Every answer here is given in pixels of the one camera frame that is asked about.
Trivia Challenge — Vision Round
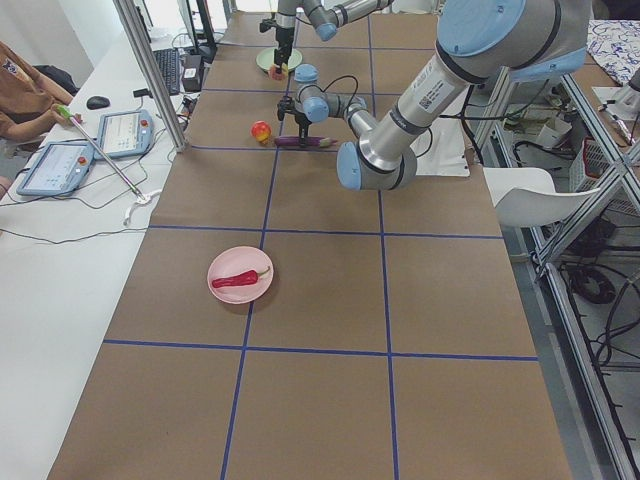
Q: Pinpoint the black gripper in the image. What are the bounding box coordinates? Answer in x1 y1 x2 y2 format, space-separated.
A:
259 13 295 68
277 97 311 147

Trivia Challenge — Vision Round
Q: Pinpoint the purple eggplant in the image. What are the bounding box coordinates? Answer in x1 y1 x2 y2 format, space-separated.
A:
274 136 337 148

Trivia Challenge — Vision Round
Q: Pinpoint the red chili pepper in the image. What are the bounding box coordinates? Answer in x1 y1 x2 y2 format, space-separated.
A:
210 267 271 289

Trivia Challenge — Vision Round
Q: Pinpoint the yellow pink peach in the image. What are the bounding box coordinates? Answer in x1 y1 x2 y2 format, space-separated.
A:
268 64 288 81

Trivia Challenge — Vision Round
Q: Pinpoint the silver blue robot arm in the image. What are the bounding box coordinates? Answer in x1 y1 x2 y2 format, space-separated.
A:
294 1 592 190
259 0 393 70

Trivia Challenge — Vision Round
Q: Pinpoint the green plate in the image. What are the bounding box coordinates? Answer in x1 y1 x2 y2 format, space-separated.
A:
256 47 303 73

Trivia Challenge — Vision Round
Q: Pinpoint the red yellow pomegranate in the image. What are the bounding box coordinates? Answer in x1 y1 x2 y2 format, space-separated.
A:
250 120 272 145

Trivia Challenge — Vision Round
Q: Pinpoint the black keyboard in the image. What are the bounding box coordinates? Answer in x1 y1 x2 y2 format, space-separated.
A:
153 48 181 96

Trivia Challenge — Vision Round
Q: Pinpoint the pink plate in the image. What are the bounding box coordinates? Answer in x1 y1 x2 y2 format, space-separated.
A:
207 246 274 304

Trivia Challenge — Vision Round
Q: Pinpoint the far teach pendant tablet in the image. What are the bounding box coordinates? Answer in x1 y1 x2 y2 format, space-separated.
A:
97 109 154 159

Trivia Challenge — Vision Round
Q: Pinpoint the teach pendant tablet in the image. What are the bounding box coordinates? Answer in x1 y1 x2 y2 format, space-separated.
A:
16 142 94 196
97 109 154 159

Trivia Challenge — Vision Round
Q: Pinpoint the black computer mouse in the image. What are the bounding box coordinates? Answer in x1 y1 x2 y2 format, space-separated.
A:
86 95 111 110

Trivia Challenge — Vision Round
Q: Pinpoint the long metal rod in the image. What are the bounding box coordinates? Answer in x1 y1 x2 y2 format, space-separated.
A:
54 104 151 205

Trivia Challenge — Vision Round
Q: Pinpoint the white chair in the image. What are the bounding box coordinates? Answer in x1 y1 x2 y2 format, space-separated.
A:
483 167 600 228

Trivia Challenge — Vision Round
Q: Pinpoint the near teach pendant tablet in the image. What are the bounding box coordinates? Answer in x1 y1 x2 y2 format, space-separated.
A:
16 142 94 196

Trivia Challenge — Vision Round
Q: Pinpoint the person in brown shirt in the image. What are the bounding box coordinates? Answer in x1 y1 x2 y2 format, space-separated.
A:
1 43 73 142

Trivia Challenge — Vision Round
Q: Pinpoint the white plastic basket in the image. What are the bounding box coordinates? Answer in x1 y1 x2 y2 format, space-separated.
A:
569 138 610 192

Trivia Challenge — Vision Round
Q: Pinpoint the aluminium frame post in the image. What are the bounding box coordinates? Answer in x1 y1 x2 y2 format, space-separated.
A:
113 0 187 153

